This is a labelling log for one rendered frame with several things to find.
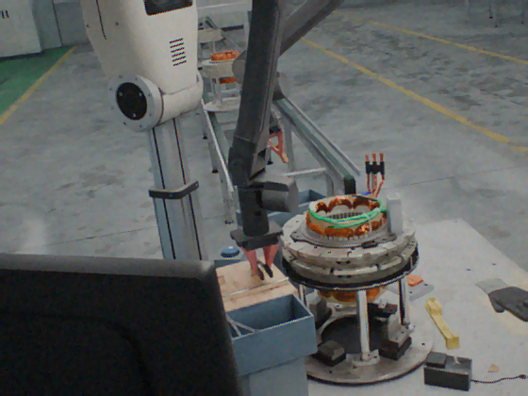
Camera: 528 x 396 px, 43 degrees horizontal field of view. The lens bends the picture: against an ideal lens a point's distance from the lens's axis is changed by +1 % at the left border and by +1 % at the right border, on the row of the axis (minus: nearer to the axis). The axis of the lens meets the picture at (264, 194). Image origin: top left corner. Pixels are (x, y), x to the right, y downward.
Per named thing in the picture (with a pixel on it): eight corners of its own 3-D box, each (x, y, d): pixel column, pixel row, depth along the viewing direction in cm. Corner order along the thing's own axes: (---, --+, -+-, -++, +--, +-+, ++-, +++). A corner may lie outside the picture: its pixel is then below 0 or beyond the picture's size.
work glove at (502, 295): (561, 319, 167) (561, 311, 167) (510, 328, 166) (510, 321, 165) (512, 276, 190) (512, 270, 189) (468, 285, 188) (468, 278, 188)
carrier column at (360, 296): (372, 363, 156) (366, 285, 148) (362, 365, 155) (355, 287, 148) (369, 357, 158) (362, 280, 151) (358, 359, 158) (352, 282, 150)
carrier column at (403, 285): (411, 327, 168) (407, 253, 161) (403, 329, 167) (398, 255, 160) (407, 322, 170) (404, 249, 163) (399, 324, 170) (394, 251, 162)
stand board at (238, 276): (299, 301, 139) (298, 290, 138) (212, 325, 134) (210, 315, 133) (267, 264, 157) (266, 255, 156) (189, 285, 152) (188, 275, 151)
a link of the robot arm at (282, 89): (249, 65, 177) (232, 61, 170) (287, 54, 172) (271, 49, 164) (257, 109, 177) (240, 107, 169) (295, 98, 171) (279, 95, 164)
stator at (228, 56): (219, 78, 457) (215, 50, 450) (249, 77, 450) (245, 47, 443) (206, 86, 438) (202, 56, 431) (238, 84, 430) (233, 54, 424)
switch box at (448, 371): (469, 391, 145) (468, 370, 144) (423, 384, 150) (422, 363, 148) (472, 375, 151) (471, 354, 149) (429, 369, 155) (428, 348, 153)
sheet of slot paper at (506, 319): (585, 324, 164) (585, 322, 164) (513, 338, 162) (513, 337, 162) (520, 271, 193) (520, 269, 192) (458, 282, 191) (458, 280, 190)
